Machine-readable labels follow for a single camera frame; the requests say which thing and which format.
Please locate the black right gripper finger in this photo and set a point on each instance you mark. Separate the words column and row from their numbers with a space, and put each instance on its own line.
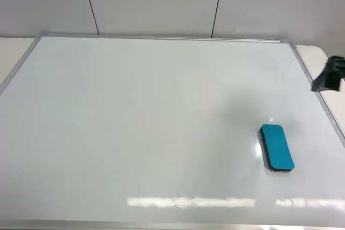
column 331, row 76

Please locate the teal whiteboard eraser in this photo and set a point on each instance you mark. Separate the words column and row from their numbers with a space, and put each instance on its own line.
column 276, row 148

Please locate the white whiteboard with aluminium frame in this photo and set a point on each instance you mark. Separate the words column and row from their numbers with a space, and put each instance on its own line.
column 164, row 133

